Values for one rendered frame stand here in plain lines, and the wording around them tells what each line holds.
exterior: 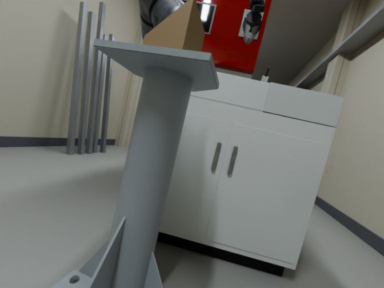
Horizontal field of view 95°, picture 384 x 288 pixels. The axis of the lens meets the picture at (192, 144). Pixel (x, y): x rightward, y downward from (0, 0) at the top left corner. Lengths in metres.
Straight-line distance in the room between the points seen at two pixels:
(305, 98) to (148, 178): 0.82
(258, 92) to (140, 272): 0.88
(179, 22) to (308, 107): 0.72
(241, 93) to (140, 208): 0.69
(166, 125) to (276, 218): 0.75
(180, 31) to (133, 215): 0.55
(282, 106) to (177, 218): 0.78
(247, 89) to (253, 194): 0.53
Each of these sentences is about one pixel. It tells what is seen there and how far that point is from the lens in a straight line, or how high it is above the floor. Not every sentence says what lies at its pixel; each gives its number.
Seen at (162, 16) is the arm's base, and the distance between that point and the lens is 0.64.
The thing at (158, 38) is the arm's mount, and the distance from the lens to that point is 0.59.
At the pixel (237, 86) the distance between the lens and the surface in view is 0.95.
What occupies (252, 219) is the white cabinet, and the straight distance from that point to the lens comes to 1.02.
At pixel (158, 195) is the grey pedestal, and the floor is 0.42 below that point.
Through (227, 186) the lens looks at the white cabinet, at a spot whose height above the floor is 0.41.
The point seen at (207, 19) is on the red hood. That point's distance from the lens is 1.75.
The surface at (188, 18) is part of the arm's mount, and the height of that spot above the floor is 0.94.
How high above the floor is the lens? 0.64
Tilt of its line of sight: 4 degrees down
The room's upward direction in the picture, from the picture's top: 13 degrees clockwise
